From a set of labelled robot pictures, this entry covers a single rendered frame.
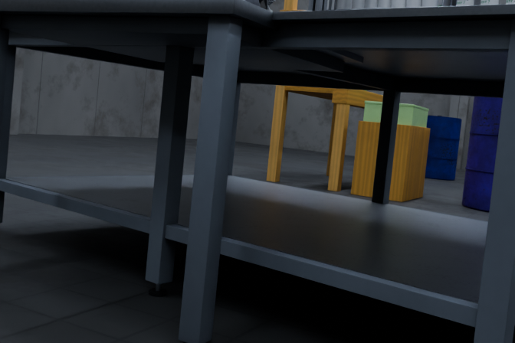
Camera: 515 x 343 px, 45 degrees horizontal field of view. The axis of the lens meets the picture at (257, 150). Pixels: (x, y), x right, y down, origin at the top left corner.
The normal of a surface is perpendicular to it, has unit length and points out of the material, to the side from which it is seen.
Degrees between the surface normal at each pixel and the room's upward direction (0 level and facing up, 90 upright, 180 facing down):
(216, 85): 90
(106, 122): 90
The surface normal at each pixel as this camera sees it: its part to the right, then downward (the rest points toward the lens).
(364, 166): -0.48, 0.00
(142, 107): 0.88, 0.11
